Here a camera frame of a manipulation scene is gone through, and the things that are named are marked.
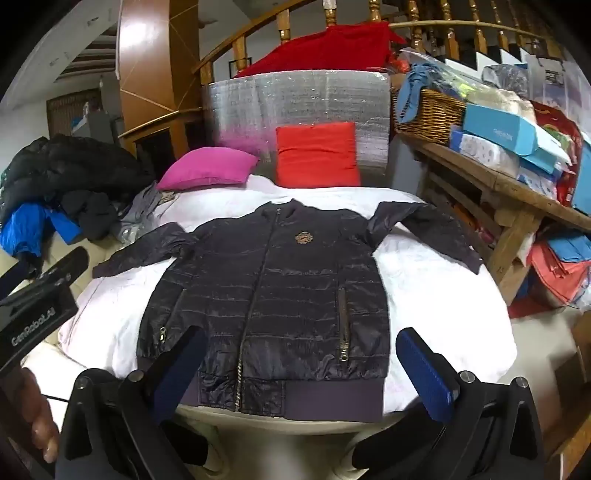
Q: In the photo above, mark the wicker basket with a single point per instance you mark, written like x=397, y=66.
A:
x=434, y=115

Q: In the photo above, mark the white blanket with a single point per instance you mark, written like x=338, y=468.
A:
x=438, y=300

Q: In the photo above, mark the blue jacket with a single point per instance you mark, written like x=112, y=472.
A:
x=27, y=228

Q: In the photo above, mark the blue cardboard box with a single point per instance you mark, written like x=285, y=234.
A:
x=503, y=127

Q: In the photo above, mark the black garment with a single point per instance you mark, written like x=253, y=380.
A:
x=92, y=214

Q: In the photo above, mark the black down coat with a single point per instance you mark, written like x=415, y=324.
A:
x=78, y=166

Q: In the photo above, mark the person's left hand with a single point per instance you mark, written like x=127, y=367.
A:
x=44, y=424

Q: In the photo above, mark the red cloth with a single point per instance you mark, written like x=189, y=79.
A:
x=332, y=48

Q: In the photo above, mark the white plastic bag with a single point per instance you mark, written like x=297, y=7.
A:
x=498, y=101

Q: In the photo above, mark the white dotted packet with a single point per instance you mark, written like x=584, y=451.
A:
x=485, y=154

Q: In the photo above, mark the grey garment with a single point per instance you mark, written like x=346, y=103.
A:
x=141, y=207

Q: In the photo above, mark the black puffer jacket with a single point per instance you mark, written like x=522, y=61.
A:
x=277, y=300

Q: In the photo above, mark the wooden stair railing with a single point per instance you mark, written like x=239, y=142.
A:
x=281, y=32

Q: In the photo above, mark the wooden column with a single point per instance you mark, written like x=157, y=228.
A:
x=157, y=69

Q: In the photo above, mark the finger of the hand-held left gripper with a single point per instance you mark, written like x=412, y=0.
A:
x=69, y=265

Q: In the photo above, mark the wooden table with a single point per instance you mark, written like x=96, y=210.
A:
x=508, y=184

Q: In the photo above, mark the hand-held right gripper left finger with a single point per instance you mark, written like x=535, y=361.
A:
x=178, y=378

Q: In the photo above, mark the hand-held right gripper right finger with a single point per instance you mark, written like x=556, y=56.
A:
x=425, y=374

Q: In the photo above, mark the pink cloth stack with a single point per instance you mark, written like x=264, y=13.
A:
x=554, y=272

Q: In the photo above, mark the grey refrigerator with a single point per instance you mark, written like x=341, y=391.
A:
x=97, y=124

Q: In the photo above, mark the blue cloth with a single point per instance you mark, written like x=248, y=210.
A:
x=413, y=87

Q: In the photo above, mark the silver foil insulation board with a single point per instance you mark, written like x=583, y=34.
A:
x=300, y=99

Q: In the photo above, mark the magenta pillow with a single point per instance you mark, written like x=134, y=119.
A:
x=207, y=168

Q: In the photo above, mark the red pillow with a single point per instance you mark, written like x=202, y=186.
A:
x=318, y=154

